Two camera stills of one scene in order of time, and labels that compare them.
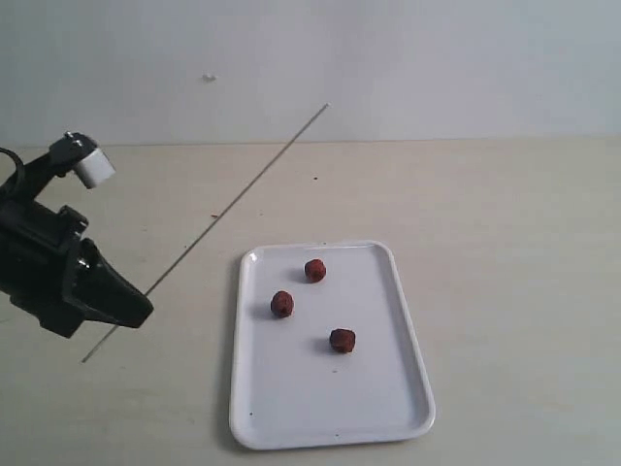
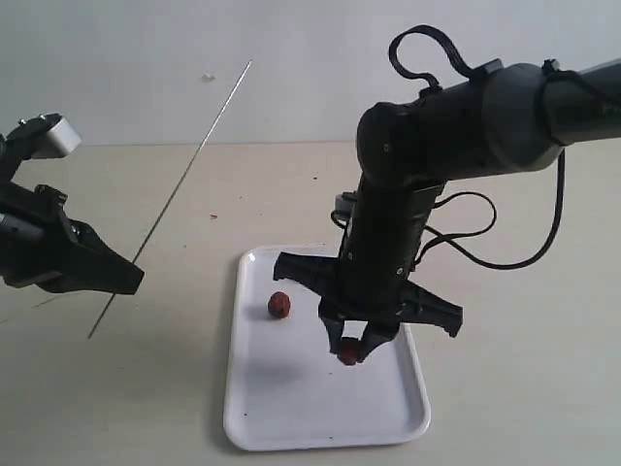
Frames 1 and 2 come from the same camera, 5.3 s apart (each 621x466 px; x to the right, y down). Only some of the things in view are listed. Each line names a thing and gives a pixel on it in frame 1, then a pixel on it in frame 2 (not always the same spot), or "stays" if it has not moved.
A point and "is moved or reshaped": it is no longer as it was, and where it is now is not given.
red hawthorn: (281, 304) stays
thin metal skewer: (220, 216) to (176, 187)
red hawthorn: (343, 340) is moved or reshaped
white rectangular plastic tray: (289, 388) stays
